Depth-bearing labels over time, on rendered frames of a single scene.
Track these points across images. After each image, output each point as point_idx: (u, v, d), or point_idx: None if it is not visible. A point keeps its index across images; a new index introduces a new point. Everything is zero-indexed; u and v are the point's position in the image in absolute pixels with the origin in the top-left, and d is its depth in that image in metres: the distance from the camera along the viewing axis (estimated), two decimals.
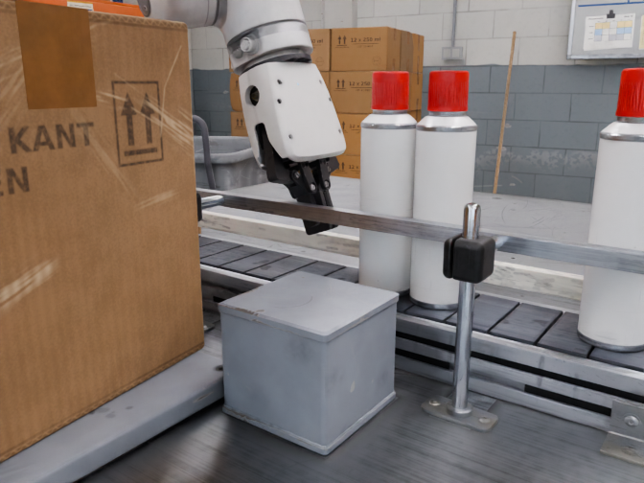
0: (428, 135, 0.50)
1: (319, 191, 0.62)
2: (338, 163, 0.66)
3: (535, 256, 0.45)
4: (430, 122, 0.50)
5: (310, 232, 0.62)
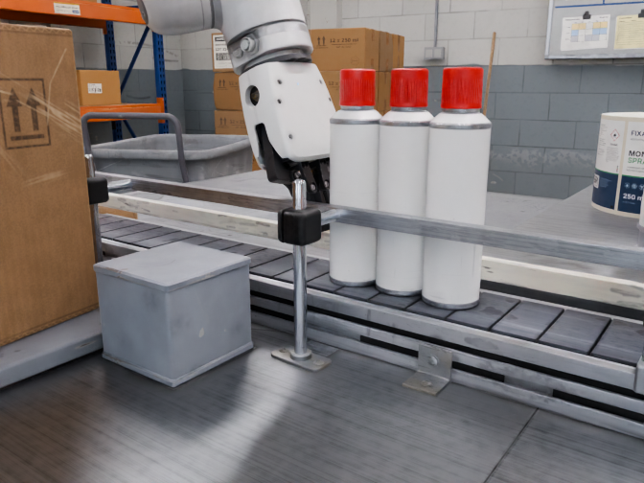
0: (390, 129, 0.53)
1: (319, 191, 0.62)
2: None
3: (362, 225, 0.54)
4: (392, 117, 0.53)
5: None
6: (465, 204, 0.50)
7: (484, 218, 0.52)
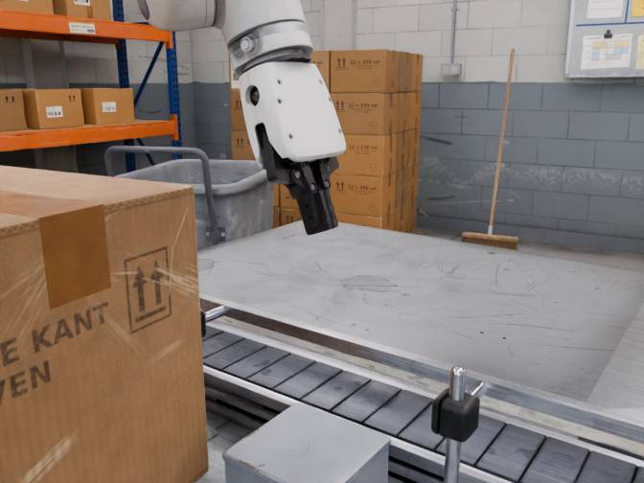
0: None
1: (319, 191, 0.62)
2: (338, 163, 0.66)
3: (517, 404, 0.49)
4: None
5: (310, 232, 0.62)
6: None
7: None
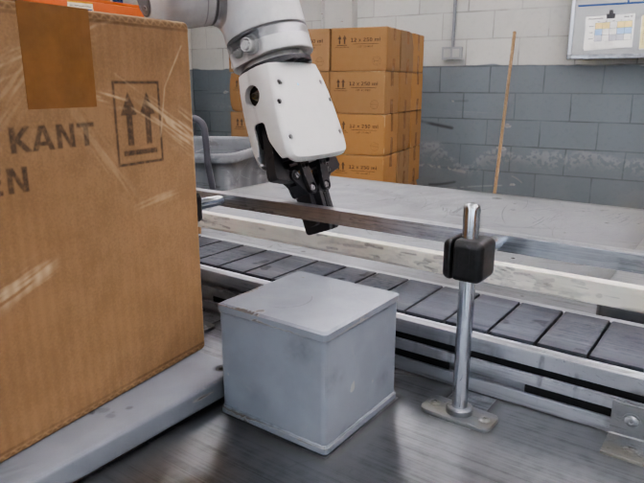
0: None
1: (319, 191, 0.62)
2: (338, 163, 0.66)
3: (535, 256, 0.45)
4: None
5: (310, 232, 0.62)
6: None
7: None
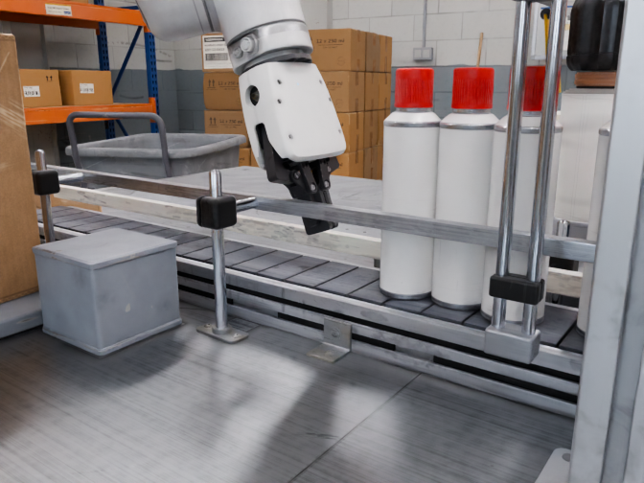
0: (456, 133, 0.49)
1: (319, 191, 0.62)
2: (338, 163, 0.66)
3: (277, 212, 0.60)
4: (457, 120, 0.49)
5: (310, 232, 0.62)
6: (525, 214, 0.47)
7: (550, 231, 0.48)
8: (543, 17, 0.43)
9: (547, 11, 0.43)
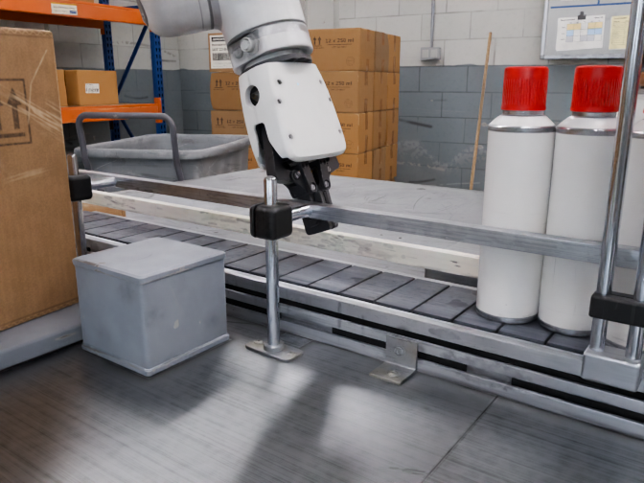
0: (581, 139, 0.44)
1: (319, 191, 0.62)
2: (338, 163, 0.66)
3: (333, 220, 0.56)
4: (583, 125, 0.44)
5: (310, 232, 0.62)
6: None
7: None
8: None
9: None
